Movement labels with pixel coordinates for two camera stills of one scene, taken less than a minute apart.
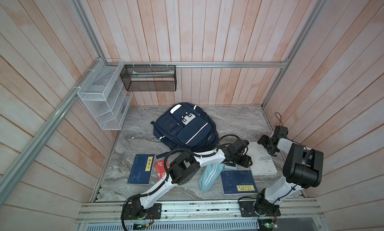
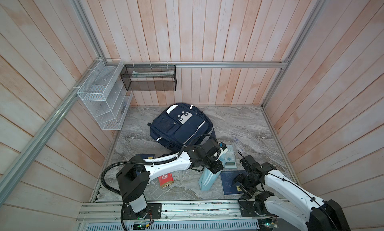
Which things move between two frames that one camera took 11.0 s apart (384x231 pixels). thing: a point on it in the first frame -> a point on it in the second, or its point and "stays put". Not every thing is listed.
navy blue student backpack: x=187 y=126 stays put
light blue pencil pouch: x=209 y=175 stays put
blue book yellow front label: x=238 y=182 stays put
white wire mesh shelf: x=105 y=91 stays put
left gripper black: x=246 y=161 -> x=215 y=169
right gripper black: x=262 y=140 -> x=246 y=190
